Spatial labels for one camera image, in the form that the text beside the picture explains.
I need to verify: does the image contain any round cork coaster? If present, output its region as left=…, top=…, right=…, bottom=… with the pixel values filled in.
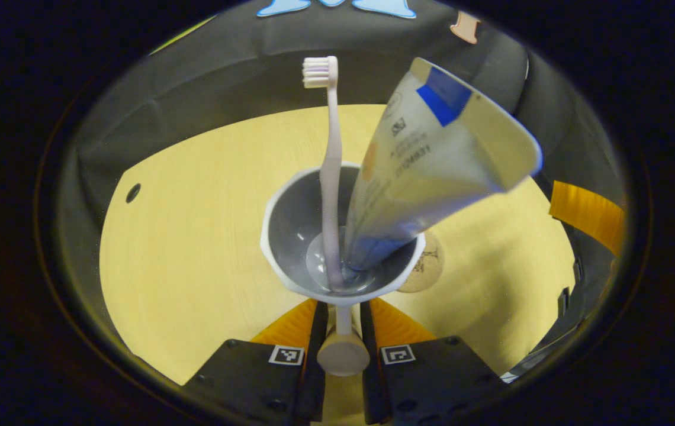
left=397, top=247, right=446, bottom=294

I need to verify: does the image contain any white toothpaste tube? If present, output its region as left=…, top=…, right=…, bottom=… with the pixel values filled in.
left=343, top=57, right=544, bottom=273

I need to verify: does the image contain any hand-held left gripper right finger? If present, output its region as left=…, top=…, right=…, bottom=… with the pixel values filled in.
left=360, top=298, right=507, bottom=426

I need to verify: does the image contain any white toothbrush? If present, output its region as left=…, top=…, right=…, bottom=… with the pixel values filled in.
left=303, top=56, right=347, bottom=291

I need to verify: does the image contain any white cup with wooden handle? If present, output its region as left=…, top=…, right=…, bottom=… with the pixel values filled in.
left=259, top=161, right=427, bottom=377

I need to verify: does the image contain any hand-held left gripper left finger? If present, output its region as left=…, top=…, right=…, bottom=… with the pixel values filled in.
left=184, top=298, right=329, bottom=426

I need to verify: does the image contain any light wooden desktop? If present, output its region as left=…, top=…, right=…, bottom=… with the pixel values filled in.
left=99, top=104, right=578, bottom=426

